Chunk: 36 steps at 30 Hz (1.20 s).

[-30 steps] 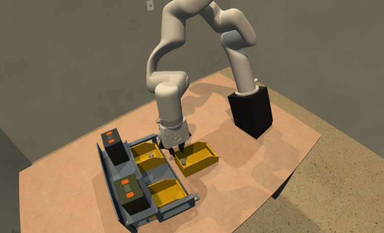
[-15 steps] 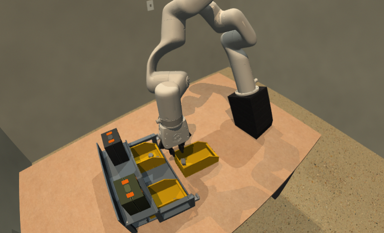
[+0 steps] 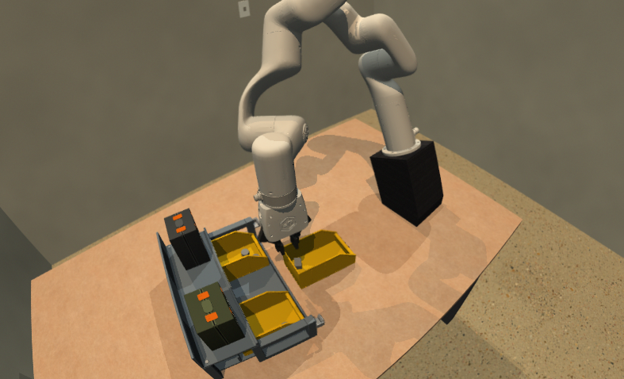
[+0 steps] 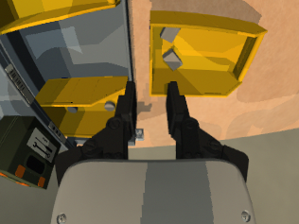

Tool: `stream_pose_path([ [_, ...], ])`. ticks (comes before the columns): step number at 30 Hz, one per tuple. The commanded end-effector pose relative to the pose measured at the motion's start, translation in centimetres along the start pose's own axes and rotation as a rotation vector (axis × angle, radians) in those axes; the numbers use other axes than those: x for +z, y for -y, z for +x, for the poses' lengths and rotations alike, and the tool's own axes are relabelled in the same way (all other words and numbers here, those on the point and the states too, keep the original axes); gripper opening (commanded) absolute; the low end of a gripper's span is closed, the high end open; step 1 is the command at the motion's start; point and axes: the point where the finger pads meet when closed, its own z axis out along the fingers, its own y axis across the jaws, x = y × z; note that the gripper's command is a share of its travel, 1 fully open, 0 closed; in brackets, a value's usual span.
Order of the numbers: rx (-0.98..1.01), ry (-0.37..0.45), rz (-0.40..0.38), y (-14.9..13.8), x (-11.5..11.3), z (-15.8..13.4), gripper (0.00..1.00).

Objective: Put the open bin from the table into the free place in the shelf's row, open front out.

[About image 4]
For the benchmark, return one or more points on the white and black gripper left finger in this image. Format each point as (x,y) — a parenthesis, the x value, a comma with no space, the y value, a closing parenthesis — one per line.
(111,142)

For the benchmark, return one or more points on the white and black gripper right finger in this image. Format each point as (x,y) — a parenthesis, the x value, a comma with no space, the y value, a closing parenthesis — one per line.
(191,140)

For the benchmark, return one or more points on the grey shelf rack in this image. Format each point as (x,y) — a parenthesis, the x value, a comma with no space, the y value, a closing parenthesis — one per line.
(87,45)

